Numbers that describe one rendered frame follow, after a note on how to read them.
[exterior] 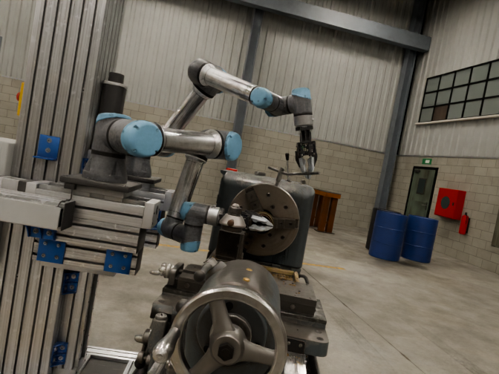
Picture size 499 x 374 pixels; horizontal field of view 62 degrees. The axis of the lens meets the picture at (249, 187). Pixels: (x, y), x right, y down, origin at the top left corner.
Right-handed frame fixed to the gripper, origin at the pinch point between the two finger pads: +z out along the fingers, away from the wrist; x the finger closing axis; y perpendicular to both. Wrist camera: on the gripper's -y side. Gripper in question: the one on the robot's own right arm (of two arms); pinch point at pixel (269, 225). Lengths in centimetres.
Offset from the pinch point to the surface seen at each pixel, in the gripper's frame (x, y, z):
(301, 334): -18, 58, 13
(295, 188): 14.9, -32.1, 8.1
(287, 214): 4.0, -15.1, 6.5
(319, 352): -21, 60, 19
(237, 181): 13.5, -30.7, -19.2
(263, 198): 9.0, -14.9, -5.1
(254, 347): 1, 113, 2
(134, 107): 120, -941, -430
